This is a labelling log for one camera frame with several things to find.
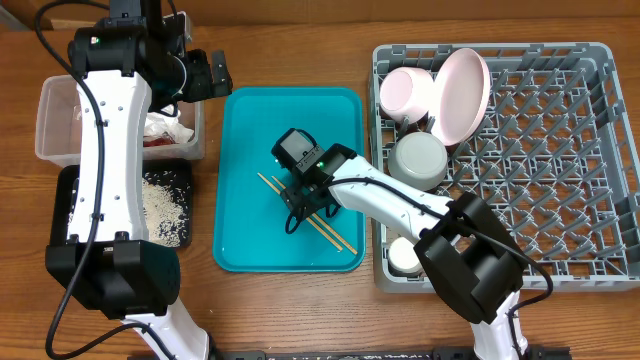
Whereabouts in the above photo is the white napkin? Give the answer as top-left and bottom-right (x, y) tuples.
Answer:
(143, 105), (194, 144)

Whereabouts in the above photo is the red snack wrapper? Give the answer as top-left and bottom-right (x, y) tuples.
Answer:
(143, 135), (175, 147)

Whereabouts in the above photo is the white cup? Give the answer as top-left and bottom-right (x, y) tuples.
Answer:
(388, 237), (423, 277)

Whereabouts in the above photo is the grey bowl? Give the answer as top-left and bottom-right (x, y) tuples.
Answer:
(387, 132), (448, 191)

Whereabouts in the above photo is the pink bowl with rice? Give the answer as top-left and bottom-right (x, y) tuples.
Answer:
(379, 67), (435, 124)

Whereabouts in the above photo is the large pink plate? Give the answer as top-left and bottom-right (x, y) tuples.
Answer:
(429, 48), (490, 146)

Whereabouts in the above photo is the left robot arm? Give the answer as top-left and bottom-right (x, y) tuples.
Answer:
(45, 1), (233, 359)

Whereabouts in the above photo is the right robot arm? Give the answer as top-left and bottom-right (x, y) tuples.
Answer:
(271, 128), (529, 359)

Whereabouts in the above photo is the clear plastic waste bin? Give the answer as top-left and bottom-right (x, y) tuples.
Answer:
(35, 75), (206, 167)

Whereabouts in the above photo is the grey dishwasher rack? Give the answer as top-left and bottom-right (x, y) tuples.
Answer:
(368, 41), (640, 295)

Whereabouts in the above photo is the teal serving tray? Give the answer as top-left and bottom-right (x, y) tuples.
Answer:
(213, 87), (366, 273)

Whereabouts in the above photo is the black plastic tray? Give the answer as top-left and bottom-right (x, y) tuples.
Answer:
(49, 159), (194, 249)

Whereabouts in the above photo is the spilled rice pile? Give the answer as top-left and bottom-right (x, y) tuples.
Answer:
(68, 169), (192, 249)

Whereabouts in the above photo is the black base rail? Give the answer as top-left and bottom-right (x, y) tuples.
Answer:
(127, 345), (573, 360)

